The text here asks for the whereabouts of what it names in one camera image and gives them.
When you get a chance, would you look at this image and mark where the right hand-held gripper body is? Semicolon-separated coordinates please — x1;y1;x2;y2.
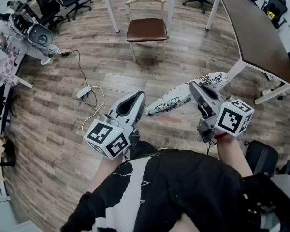
188;81;255;144

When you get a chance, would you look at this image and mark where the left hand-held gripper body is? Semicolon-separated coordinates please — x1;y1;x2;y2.
83;90;147;160

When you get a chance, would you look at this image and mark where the white floral round cushion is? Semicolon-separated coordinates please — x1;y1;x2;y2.
144;71;229;117

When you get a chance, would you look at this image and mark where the wooden chair with brown seat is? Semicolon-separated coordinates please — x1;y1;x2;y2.
125;0;170;63

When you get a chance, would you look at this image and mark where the person's right forearm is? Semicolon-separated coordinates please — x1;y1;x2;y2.
214;133;254;178

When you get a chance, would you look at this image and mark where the person's left forearm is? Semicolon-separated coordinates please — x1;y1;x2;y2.
88;152;126;194

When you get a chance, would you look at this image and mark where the white power strip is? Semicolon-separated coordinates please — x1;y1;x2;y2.
76;85;92;99

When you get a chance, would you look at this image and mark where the person's black white clothing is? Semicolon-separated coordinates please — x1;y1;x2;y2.
60;140;264;232

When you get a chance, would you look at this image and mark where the dark brown curved table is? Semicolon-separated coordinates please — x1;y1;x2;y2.
205;0;290;105

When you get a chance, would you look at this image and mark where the black equipment bag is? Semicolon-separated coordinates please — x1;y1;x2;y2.
241;173;290;232

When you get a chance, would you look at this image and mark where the pink checkered cloth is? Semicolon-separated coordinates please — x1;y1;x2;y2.
0;40;22;87

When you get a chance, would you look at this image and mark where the white cable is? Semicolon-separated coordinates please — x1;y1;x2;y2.
81;85;106;136

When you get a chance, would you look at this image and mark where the black power adapter cable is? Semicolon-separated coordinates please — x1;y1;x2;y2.
48;49;99;117

